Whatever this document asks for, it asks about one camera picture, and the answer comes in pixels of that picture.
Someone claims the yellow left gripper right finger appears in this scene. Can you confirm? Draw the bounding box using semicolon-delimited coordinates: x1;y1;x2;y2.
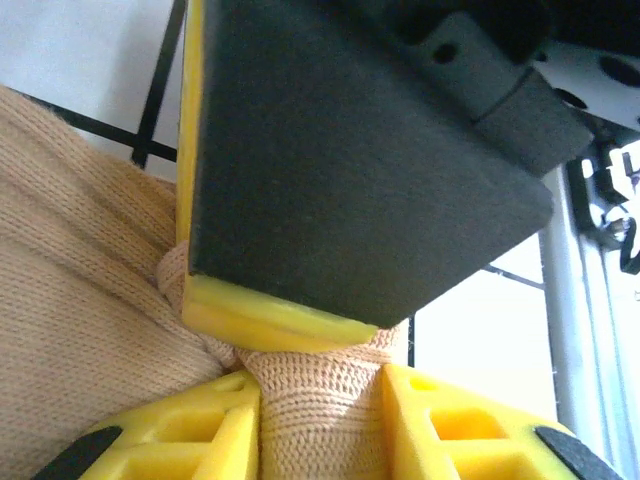
380;364;626;480

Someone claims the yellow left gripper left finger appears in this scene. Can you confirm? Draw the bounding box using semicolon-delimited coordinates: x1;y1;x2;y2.
29;369;262;480

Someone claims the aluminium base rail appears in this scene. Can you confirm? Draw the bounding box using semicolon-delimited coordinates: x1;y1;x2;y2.
537;159;626;451

